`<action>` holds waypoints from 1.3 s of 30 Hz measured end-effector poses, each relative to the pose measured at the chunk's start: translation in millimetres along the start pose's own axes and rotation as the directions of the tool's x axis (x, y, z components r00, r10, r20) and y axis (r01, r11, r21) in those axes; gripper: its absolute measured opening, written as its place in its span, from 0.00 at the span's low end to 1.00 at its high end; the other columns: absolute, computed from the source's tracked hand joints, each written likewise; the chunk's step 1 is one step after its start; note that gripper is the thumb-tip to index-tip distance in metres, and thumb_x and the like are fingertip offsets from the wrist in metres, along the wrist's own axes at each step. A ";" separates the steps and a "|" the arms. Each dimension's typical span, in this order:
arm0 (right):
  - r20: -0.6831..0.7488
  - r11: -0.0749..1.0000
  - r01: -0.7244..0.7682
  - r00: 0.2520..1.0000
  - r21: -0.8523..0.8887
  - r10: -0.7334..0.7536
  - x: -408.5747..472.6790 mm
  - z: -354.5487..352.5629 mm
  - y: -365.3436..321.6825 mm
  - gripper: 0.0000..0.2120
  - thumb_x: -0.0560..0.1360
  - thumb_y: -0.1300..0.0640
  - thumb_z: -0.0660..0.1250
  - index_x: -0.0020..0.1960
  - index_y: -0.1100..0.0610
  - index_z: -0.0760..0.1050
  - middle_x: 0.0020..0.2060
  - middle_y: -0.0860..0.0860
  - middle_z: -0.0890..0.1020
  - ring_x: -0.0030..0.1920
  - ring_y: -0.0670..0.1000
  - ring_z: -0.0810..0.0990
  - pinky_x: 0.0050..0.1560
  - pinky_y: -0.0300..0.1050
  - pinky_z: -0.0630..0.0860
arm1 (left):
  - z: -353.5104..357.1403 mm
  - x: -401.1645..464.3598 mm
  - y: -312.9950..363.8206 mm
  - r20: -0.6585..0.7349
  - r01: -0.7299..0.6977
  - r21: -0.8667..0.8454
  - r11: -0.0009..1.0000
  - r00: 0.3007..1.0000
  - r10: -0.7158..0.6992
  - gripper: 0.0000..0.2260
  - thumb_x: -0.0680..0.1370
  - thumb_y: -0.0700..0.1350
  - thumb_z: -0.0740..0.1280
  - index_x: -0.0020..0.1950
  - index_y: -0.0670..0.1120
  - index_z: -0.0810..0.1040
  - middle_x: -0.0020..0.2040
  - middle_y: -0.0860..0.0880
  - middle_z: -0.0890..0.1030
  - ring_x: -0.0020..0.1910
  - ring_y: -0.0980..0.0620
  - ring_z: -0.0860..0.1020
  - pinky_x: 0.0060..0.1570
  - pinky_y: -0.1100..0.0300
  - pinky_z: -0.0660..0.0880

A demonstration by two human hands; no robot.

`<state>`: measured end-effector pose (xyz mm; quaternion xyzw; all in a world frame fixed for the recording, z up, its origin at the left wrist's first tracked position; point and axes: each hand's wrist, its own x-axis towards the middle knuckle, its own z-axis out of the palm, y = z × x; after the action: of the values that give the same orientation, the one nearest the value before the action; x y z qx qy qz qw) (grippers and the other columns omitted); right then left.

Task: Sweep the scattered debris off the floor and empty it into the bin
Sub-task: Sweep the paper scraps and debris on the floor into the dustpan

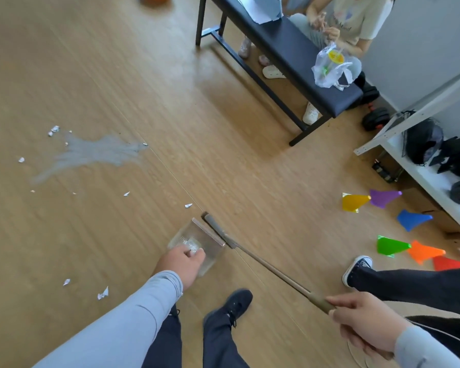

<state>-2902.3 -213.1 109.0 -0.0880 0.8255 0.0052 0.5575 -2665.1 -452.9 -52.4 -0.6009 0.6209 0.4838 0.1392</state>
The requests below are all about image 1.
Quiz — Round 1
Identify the long-handled broom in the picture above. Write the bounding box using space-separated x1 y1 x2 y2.
202 212 394 361

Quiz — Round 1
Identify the person's right leg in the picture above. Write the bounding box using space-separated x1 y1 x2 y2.
203 308 250 368

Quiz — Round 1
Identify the white storage shelf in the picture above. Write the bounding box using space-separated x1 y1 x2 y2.
353 64 460 242

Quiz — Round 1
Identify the small black metal frame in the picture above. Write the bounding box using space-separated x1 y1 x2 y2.
372 158 405 183

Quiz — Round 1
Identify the green cone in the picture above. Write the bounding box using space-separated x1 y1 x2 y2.
376 235 411 258

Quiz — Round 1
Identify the purple cone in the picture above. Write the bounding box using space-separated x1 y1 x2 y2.
369 189 402 210

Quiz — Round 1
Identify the blue cone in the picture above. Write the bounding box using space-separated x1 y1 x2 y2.
397 209 433 233

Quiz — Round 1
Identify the person's right hand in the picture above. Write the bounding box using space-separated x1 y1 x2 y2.
325 291 413 361

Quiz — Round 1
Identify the clear plastic dustpan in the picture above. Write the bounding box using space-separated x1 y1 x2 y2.
168 217 227 277

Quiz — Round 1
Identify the black right shoe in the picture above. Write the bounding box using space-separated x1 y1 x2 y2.
203 289 254 328

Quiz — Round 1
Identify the person's leg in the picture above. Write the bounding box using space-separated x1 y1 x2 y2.
203 308 250 368
142 304 183 368

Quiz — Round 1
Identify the orange cone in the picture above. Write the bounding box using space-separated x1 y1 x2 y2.
407 240 447 266

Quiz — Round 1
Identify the pale folded paper sheet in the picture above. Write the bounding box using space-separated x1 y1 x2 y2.
234 0 284 25

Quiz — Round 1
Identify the black padded bench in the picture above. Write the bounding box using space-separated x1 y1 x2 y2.
195 0 365 147

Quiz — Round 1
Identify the person's left leg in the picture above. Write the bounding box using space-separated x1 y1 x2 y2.
142 304 183 368

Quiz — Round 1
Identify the person's left forearm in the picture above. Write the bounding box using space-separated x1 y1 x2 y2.
32 270 184 368

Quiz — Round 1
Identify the clear plastic bag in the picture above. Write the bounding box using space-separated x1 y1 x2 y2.
311 41 363 91

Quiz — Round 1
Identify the yellow cone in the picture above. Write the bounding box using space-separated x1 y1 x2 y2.
341 193 372 214

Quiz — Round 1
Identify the black dumbbell red mark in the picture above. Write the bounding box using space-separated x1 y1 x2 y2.
362 107 392 131
347 71 380 110

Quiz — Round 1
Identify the person's left hand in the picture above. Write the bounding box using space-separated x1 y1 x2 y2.
153 245 206 291

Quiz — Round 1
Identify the red cone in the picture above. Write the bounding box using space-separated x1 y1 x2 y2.
432 256 460 272

